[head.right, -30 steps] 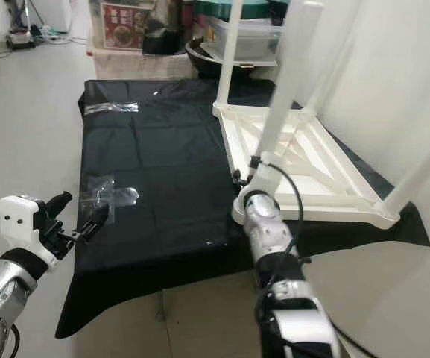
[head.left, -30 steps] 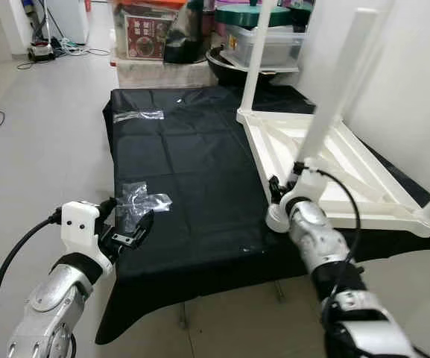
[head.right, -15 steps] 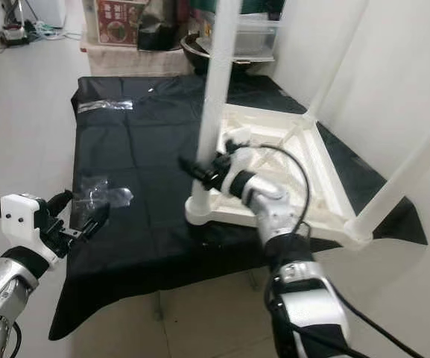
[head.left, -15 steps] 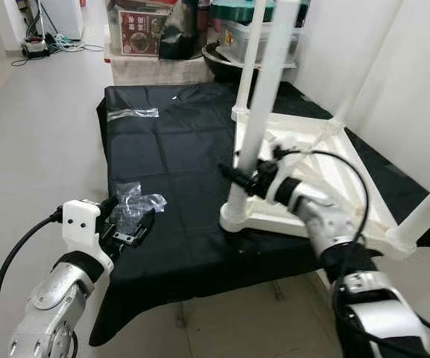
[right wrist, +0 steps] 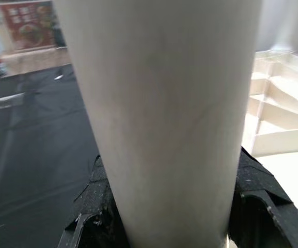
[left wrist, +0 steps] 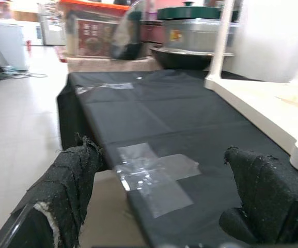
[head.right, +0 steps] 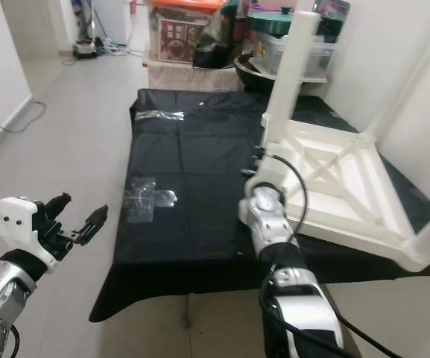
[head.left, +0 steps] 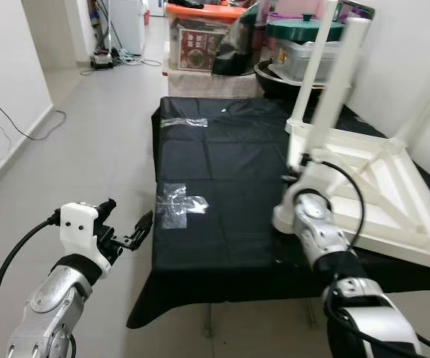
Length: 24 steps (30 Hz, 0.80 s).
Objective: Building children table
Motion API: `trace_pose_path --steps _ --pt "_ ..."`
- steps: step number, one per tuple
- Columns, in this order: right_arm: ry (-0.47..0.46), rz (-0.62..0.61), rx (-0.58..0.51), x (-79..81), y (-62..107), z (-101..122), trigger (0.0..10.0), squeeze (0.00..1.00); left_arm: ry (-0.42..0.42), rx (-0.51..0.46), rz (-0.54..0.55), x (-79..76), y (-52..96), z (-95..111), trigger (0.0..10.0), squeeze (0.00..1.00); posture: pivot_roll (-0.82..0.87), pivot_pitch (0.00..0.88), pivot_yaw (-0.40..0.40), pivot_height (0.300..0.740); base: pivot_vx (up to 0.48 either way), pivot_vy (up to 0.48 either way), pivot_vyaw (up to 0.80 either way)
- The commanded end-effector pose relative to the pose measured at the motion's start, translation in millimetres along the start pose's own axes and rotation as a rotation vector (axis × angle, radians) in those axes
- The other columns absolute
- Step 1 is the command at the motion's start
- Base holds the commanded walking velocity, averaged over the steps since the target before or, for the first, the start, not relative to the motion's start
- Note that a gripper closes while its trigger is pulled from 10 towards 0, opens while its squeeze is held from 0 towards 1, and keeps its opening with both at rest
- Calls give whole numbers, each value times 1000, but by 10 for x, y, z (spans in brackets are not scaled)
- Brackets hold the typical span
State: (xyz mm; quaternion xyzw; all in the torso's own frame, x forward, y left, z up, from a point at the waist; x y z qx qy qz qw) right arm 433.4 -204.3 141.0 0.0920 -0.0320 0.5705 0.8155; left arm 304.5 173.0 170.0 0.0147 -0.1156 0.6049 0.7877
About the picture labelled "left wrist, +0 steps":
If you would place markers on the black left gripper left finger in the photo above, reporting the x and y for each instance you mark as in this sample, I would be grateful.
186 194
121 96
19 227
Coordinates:
61 186

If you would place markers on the green round pot lid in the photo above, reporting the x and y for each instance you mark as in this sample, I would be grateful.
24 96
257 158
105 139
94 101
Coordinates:
190 11

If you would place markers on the clear tape strip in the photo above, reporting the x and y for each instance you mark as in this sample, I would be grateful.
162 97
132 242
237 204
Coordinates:
104 87

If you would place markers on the black bag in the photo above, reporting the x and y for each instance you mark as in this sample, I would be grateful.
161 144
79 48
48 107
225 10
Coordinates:
128 36

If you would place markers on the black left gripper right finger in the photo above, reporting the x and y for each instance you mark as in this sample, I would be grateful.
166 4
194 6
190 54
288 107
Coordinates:
267 196

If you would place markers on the orange box lid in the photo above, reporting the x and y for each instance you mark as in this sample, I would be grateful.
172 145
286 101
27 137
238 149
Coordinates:
94 5

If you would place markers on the clear plastic container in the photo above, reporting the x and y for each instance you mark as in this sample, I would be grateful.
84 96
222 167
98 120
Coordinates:
197 36

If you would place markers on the black tablecloth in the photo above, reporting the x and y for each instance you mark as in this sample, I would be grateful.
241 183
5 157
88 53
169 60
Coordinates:
177 116

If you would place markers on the beige cloth covered shelf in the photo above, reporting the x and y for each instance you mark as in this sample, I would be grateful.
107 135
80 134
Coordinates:
110 64

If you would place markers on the white plastic table top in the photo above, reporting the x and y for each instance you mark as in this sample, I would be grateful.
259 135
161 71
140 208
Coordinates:
254 103

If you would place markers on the red printed carton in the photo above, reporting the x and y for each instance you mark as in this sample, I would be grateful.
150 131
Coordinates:
92 38

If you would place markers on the white cabinet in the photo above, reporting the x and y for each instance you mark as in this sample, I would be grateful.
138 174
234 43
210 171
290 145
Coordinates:
9 44

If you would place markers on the pink plastic bag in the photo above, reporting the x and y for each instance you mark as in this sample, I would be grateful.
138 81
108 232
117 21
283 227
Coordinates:
169 3

